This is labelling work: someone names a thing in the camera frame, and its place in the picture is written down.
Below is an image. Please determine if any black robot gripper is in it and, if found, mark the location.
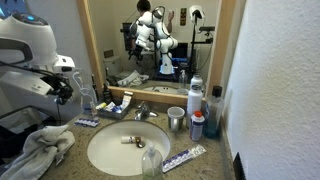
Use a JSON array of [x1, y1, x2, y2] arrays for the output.
[[50, 77, 73, 105]]

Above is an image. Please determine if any white towel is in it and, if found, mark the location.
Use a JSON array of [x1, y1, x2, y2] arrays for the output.
[[0, 125, 75, 180]]

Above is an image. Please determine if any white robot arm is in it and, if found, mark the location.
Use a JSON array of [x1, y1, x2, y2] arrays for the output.
[[0, 12, 75, 105]]

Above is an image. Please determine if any black object at counter corner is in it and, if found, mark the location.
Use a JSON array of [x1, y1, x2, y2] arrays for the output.
[[233, 153, 246, 180]]

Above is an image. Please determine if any clear plastic toothbrush holder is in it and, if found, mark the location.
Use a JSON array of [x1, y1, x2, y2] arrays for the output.
[[72, 72, 97, 116]]

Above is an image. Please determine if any blue white pill packet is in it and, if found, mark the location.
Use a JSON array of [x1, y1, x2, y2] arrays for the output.
[[74, 118, 100, 128]]

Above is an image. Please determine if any dark glass bottle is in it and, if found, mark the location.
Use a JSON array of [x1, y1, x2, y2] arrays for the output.
[[102, 84, 112, 104]]

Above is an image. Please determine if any grey tray of toiletries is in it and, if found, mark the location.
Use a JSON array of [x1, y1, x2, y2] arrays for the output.
[[96, 102, 130, 119]]

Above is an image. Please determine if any white tube in tray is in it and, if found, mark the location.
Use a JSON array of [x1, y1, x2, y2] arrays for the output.
[[121, 91, 133, 109]]

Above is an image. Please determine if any black bin with liner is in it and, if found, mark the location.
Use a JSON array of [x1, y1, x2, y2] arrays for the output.
[[0, 106, 58, 164]]

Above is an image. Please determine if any small white bottle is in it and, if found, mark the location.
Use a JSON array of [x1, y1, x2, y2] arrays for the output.
[[121, 136, 142, 144]]

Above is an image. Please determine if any white oval sink basin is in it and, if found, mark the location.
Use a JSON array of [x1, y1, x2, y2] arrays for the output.
[[87, 120, 171, 176]]

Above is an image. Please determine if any chrome sink faucet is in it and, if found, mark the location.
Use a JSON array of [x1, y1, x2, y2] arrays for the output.
[[134, 101, 158, 121]]

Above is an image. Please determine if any grey green mug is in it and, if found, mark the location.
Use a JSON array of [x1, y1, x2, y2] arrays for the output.
[[167, 106, 185, 131]]

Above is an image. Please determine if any clear soap pump bottle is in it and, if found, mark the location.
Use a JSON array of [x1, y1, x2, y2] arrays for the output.
[[141, 141, 164, 180]]

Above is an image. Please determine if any tall white spray bottle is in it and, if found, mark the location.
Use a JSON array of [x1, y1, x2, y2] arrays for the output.
[[186, 85, 203, 127]]

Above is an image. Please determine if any blue white toothpaste box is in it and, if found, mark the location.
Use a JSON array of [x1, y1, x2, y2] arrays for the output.
[[162, 144, 206, 173]]

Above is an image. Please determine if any blue mouthwash bottle black cap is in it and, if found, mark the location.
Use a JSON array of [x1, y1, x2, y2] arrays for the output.
[[203, 86, 224, 139]]

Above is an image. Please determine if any blue wall picture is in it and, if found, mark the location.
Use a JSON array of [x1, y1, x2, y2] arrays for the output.
[[0, 0, 28, 19]]

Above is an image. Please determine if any wood framed wall mirror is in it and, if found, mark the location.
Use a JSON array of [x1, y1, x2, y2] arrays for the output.
[[75, 0, 236, 108]]

